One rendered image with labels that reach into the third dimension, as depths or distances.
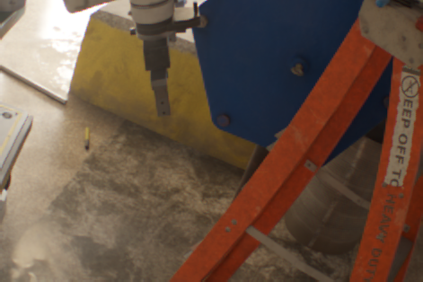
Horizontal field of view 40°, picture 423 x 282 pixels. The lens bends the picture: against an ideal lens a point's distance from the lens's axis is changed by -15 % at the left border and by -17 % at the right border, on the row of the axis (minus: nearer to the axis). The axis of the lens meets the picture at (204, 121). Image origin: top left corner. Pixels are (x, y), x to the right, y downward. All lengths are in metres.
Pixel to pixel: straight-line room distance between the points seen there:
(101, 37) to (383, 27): 1.84
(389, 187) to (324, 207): 1.23
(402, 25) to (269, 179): 0.43
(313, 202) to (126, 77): 0.97
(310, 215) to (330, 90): 1.29
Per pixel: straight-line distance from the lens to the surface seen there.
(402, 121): 1.15
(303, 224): 2.47
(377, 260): 1.24
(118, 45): 2.76
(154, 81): 1.24
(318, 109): 1.20
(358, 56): 1.15
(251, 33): 1.61
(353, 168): 2.29
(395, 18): 1.11
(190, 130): 2.78
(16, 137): 1.93
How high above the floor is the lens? 1.36
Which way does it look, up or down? 26 degrees down
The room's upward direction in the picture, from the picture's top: 20 degrees clockwise
